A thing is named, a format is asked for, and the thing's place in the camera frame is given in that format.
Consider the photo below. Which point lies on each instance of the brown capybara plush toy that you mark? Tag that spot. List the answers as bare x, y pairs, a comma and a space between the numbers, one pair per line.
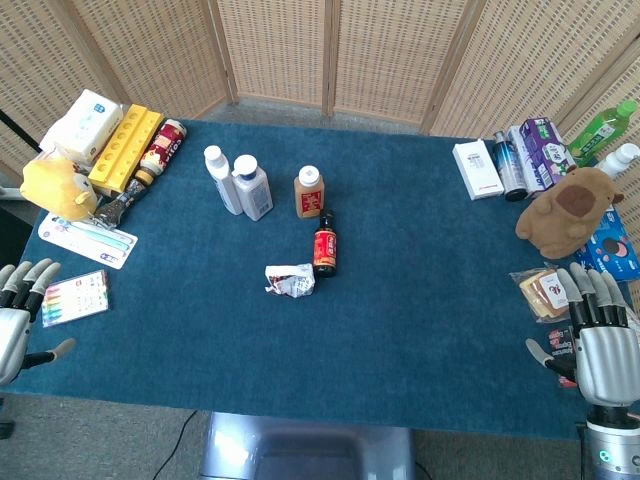
567, 210

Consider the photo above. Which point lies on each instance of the squat white bottle printed label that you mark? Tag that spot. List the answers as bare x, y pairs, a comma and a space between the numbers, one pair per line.
253, 189

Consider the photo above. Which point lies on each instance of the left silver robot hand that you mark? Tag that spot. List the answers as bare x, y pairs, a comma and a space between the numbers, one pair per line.
12, 332

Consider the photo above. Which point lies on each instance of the purple and white tissue pack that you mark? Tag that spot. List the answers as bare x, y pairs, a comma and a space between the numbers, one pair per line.
540, 152

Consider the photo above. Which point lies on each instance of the dark blue spray can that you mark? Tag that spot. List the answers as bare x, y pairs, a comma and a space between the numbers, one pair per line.
509, 167

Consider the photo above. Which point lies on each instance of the dark sauce bottle red label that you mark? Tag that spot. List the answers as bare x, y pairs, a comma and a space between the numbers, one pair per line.
325, 246

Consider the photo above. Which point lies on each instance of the packaged bread snack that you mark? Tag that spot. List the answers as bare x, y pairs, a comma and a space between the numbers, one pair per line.
542, 294

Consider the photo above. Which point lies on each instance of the brown bottle white cap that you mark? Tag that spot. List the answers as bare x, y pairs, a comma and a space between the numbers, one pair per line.
307, 193

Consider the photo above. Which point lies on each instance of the wicker folding screen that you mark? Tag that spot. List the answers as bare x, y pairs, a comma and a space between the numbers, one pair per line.
320, 55

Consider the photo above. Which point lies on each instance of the coloured marker pen set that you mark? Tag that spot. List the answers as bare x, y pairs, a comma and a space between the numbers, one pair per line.
75, 299

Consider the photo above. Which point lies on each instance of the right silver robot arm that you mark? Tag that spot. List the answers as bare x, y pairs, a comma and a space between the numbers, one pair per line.
616, 442

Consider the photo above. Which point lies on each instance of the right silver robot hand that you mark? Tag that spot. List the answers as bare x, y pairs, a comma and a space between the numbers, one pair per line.
604, 350

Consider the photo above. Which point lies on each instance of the white carton box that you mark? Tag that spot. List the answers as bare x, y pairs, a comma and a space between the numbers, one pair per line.
477, 170

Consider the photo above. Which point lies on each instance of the green drink bottle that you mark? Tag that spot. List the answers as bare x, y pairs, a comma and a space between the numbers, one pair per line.
600, 131

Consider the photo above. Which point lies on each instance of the white bottle with cap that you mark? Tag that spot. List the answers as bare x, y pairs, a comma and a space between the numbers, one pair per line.
617, 159

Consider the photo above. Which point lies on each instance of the toothbrush blister pack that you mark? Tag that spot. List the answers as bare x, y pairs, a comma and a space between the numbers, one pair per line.
87, 241

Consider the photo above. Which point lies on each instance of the glass pepper grinder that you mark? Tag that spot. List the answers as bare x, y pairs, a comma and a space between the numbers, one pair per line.
116, 203

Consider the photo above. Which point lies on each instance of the red and white canister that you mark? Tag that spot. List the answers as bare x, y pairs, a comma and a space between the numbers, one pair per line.
161, 151

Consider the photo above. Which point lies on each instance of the blue cookie box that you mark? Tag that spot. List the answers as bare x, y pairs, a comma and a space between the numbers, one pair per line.
612, 247

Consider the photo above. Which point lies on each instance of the tall white plastic bottle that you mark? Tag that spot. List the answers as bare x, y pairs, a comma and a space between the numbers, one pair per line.
220, 177

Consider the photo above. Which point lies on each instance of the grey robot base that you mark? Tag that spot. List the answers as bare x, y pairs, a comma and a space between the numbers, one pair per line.
307, 452

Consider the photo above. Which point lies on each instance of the yellow tray with round holes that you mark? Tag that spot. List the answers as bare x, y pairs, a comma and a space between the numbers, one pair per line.
125, 147

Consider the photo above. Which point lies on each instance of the yellow plush toy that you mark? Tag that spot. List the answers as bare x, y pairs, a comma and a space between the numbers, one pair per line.
55, 187

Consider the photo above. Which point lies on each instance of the blue table cloth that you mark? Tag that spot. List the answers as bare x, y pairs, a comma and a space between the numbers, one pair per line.
320, 280

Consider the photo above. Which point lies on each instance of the white wrapper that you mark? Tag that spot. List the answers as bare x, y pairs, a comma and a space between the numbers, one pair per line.
291, 280

